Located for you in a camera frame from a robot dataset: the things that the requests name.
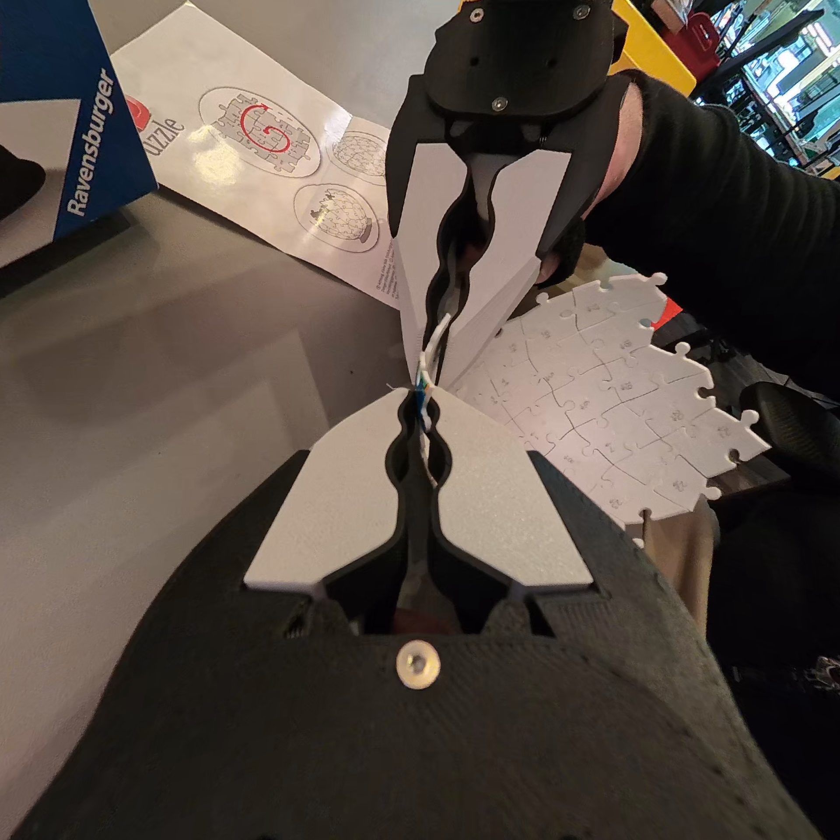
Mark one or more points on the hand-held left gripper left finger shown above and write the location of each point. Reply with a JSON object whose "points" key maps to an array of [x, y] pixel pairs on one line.
{"points": [[328, 525]]}

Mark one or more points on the blue cartoon puzzle box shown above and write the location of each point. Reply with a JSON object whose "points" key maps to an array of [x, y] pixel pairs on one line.
{"points": [[39, 52]]}

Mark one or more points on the person's right forearm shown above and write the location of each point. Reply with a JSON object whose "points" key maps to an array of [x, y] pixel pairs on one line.
{"points": [[722, 197]]}

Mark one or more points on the person's right hand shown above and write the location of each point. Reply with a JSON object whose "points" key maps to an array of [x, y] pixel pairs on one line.
{"points": [[623, 151]]}

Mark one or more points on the background shelves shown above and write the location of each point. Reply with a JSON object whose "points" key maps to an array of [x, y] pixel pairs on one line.
{"points": [[787, 79]]}

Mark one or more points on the partly built white puzzle ball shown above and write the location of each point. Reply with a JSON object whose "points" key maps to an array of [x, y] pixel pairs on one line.
{"points": [[623, 407]]}

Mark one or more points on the red plastic container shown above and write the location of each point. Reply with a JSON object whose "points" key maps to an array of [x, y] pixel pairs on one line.
{"points": [[695, 39]]}

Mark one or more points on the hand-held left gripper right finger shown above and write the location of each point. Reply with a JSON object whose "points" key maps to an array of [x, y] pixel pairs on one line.
{"points": [[512, 525]]}

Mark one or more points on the black mesh office chair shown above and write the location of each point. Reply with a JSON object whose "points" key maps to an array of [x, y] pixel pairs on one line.
{"points": [[794, 426]]}

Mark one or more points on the orange red item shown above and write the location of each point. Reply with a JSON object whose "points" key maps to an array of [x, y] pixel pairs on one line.
{"points": [[668, 315]]}

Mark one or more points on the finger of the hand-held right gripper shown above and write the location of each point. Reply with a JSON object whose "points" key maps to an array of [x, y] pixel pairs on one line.
{"points": [[420, 229], [518, 223]]}

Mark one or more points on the yellow plastic bin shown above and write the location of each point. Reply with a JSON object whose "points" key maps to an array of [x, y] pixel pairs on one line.
{"points": [[656, 46]]}

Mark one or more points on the single curved puzzle piece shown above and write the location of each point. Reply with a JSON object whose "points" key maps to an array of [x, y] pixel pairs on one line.
{"points": [[434, 341]]}

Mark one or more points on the folded paper instruction leaflet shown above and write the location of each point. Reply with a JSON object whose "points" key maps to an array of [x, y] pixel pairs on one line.
{"points": [[315, 157]]}

